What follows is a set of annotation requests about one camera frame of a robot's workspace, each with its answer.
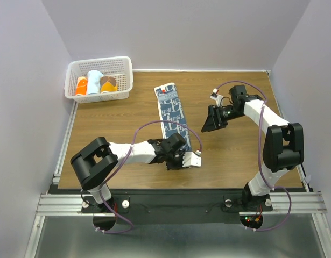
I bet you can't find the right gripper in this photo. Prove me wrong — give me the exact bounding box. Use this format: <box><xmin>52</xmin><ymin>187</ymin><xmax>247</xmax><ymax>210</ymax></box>
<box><xmin>201</xmin><ymin>104</ymin><xmax>243</xmax><ymax>132</ymax></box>

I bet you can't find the blue white patterned towel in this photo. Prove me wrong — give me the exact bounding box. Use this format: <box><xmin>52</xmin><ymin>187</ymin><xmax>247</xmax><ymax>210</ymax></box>
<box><xmin>154</xmin><ymin>83</ymin><xmax>192</xmax><ymax>151</ymax></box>

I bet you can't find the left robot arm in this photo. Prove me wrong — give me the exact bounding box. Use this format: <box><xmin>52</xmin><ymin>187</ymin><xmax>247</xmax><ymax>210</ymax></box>
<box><xmin>71</xmin><ymin>133</ymin><xmax>186</xmax><ymax>212</ymax></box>

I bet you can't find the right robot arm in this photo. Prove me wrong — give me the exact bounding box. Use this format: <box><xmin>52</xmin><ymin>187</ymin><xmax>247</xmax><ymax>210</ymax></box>
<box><xmin>201</xmin><ymin>82</ymin><xmax>304</xmax><ymax>210</ymax></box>

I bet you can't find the yellow brown rolled towel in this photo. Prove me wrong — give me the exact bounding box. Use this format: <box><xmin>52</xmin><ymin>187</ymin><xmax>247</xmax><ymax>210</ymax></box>
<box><xmin>100</xmin><ymin>76</ymin><xmax>117</xmax><ymax>93</ymax></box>

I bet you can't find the white plastic basket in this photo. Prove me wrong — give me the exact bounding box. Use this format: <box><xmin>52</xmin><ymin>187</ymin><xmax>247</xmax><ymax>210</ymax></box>
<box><xmin>64</xmin><ymin>56</ymin><xmax>133</xmax><ymax>104</ymax></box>

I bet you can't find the light blue rolled towel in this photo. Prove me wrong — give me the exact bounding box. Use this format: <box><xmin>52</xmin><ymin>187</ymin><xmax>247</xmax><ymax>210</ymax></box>
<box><xmin>86</xmin><ymin>70</ymin><xmax>103</xmax><ymax>95</ymax></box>

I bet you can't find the orange rolled towel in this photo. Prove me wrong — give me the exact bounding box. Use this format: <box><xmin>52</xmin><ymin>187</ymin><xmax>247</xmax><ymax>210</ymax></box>
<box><xmin>75</xmin><ymin>76</ymin><xmax>88</xmax><ymax>96</ymax></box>

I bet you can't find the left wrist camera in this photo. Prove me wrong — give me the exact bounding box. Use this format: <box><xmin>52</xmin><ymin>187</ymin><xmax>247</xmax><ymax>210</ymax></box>
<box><xmin>182</xmin><ymin>152</ymin><xmax>202</xmax><ymax>168</ymax></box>

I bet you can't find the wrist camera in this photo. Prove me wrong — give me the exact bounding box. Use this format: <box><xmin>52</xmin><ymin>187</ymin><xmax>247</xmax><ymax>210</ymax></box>
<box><xmin>182</xmin><ymin>152</ymin><xmax>202</xmax><ymax>168</ymax></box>
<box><xmin>210</xmin><ymin>88</ymin><xmax>224</xmax><ymax>107</ymax></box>

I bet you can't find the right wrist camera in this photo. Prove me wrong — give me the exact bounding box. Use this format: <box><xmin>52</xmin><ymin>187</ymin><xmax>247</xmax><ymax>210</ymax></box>
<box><xmin>210</xmin><ymin>88</ymin><xmax>224</xmax><ymax>107</ymax></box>

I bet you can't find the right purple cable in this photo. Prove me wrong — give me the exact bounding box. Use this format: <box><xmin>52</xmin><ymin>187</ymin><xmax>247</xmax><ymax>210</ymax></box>
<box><xmin>210</xmin><ymin>80</ymin><xmax>292</xmax><ymax>232</ymax></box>

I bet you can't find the purple cable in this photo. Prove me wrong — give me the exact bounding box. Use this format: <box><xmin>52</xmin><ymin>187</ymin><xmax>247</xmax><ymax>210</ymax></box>
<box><xmin>210</xmin><ymin>80</ymin><xmax>292</xmax><ymax>232</ymax></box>
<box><xmin>94</xmin><ymin>120</ymin><xmax>203</xmax><ymax>234</ymax></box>

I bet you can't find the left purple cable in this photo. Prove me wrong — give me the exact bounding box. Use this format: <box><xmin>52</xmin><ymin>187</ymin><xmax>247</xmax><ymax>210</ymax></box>
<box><xmin>94</xmin><ymin>120</ymin><xmax>203</xmax><ymax>234</ymax></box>

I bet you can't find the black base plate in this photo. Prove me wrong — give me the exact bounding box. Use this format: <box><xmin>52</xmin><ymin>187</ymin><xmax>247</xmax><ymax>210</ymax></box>
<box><xmin>81</xmin><ymin>189</ymin><xmax>272</xmax><ymax>225</ymax></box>

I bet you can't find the aluminium frame rail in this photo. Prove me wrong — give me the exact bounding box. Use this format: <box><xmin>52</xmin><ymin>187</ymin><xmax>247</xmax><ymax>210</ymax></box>
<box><xmin>25</xmin><ymin>103</ymin><xmax>331</xmax><ymax>257</ymax></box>

